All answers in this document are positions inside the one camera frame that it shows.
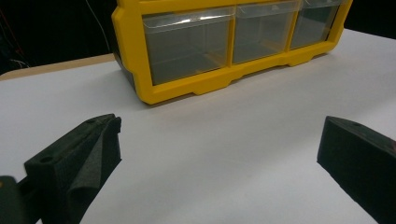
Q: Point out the yellow drawer cabinet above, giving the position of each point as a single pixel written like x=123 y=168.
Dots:
x=214 y=81

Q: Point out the clear plastic drawer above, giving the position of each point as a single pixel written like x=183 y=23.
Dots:
x=186 y=46
x=261 y=34
x=314 y=25

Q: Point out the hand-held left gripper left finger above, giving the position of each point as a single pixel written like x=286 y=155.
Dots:
x=81 y=155

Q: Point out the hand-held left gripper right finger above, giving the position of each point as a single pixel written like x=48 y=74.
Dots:
x=358 y=155

